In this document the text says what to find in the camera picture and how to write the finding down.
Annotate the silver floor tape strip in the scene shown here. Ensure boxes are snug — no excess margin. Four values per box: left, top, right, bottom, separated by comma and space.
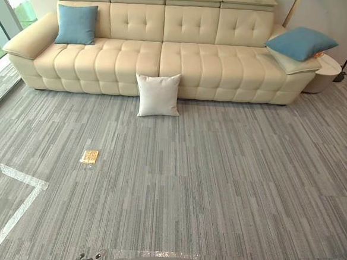
136, 248, 198, 260

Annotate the silver floor tape outline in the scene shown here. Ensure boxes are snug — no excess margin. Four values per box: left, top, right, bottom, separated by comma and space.
0, 163, 51, 260

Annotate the brass floor socket plate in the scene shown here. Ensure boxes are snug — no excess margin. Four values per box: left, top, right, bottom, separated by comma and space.
80, 148, 100, 164

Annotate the white square cushion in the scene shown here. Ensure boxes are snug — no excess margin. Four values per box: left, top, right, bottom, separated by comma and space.
132, 71, 183, 121

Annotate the cream leather tufted sofa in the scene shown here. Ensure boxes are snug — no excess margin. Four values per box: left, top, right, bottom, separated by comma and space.
0, 0, 327, 110

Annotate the blue square cushion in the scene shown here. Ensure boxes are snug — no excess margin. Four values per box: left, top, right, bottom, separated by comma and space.
54, 3, 99, 47
264, 24, 340, 65

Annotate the glass window panel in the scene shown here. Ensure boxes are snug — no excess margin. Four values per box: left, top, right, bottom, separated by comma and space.
0, 0, 40, 74

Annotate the round white side table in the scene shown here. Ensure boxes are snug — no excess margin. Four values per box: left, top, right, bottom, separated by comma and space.
302, 52, 344, 96

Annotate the wooden lamp pole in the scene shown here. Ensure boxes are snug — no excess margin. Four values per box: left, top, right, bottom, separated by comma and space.
281, 0, 301, 29

